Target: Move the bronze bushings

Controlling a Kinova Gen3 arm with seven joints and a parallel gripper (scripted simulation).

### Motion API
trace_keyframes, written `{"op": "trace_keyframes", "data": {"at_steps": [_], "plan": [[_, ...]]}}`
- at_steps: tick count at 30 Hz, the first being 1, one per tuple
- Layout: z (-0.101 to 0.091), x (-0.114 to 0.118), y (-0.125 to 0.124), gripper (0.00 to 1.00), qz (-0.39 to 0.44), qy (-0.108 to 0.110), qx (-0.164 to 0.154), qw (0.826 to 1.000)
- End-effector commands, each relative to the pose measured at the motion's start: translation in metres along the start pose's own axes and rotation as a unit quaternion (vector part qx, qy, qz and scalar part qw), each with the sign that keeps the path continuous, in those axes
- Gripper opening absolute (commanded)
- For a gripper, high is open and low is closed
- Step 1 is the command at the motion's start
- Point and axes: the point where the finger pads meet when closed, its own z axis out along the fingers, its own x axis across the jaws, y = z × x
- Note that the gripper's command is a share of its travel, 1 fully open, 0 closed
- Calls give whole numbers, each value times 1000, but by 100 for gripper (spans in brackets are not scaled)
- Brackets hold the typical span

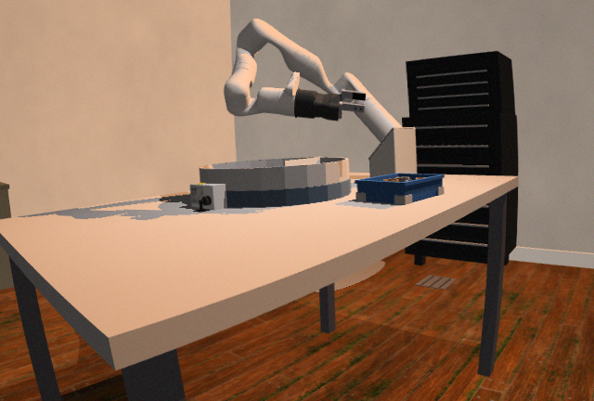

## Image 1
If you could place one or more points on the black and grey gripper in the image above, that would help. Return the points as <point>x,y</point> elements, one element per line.
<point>309,104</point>

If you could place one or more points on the blue crate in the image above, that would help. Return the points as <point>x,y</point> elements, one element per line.
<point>376,190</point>

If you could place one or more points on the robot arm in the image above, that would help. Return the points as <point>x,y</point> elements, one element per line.
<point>252,39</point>

